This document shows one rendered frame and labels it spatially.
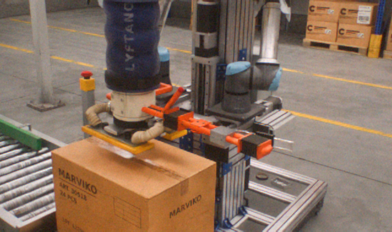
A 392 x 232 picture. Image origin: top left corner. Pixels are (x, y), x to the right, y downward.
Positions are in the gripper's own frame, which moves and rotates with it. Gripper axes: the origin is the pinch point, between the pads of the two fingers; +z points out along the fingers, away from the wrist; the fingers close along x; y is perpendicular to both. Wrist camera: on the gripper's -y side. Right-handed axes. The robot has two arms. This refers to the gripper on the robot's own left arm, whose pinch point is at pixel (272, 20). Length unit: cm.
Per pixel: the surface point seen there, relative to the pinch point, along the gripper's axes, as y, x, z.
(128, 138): 49, -33, 44
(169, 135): 35, -25, 45
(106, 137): 52, -43, 45
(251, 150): 48, 19, 35
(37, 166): 21, -134, 98
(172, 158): 30, -27, 58
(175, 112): 40, -18, 32
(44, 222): 59, -78, 94
